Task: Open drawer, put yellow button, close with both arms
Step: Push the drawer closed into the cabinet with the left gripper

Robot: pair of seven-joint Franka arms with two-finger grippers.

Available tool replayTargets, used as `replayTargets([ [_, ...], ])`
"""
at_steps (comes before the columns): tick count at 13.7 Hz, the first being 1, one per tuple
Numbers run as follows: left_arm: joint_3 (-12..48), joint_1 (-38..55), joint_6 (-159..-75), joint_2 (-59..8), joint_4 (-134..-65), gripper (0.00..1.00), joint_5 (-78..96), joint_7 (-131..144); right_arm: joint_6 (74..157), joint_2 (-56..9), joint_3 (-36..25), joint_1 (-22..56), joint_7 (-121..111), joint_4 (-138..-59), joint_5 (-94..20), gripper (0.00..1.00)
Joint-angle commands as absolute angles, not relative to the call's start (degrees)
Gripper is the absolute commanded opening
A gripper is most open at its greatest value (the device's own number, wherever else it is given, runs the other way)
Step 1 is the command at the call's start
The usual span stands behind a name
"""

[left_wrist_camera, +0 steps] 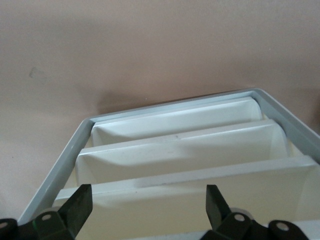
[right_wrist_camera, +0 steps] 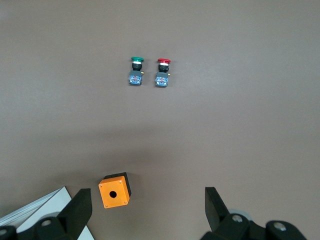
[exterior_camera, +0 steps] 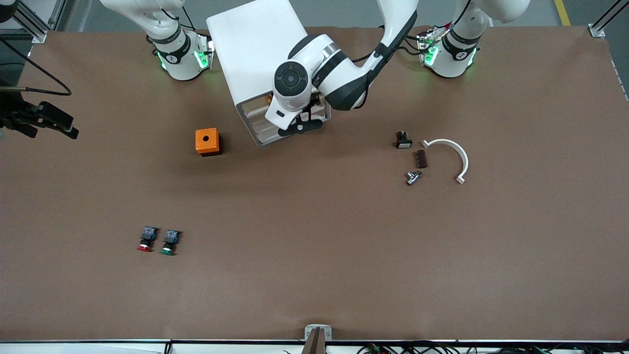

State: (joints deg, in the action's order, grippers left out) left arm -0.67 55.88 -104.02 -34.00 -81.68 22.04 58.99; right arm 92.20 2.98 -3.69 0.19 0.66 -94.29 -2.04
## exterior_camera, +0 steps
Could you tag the silver metal fitting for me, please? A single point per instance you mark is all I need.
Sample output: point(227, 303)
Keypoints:
point(413, 177)

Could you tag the white table edge rail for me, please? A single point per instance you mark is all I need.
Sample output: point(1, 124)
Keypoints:
point(98, 348)

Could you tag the brown terminal block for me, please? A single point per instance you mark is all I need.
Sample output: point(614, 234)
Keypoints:
point(420, 159)

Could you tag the green push button switch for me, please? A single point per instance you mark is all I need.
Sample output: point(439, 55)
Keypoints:
point(170, 242)

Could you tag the aluminium frame profile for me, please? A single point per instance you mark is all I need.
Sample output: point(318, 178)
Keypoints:
point(39, 29)
point(596, 31)

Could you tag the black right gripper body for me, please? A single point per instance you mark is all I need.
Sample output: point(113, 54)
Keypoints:
point(11, 116)

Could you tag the red push button switch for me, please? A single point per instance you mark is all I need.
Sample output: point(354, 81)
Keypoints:
point(147, 239)

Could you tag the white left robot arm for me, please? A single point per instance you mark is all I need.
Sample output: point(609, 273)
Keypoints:
point(339, 73)

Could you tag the small black white switch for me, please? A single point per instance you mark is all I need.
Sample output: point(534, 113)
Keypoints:
point(403, 141)

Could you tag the orange button enclosure box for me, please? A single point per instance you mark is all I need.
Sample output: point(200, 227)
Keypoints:
point(207, 141)

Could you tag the white curved plastic arc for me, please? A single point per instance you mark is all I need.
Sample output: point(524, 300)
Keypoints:
point(449, 142)

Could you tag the grey metal table bracket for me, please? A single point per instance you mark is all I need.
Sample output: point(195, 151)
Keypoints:
point(309, 332)

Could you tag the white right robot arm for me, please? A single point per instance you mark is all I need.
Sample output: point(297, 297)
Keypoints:
point(182, 64)

